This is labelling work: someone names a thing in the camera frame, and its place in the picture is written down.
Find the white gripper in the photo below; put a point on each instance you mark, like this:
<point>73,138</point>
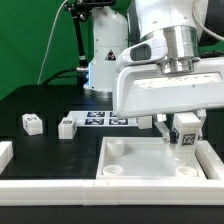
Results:
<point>143,90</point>

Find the white square tabletop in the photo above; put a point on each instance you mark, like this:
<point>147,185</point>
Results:
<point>144,158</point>

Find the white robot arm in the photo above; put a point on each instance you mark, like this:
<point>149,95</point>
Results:
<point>181,22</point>

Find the white obstacle fence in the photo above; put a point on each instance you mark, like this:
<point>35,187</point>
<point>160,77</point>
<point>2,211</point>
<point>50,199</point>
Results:
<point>163,191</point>

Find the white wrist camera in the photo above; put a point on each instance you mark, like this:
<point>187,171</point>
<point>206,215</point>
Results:
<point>149,51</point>

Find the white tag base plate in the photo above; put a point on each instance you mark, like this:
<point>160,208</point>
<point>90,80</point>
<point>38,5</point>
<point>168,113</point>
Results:
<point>100,119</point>

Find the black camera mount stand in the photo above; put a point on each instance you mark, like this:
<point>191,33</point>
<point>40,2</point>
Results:
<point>80,11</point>

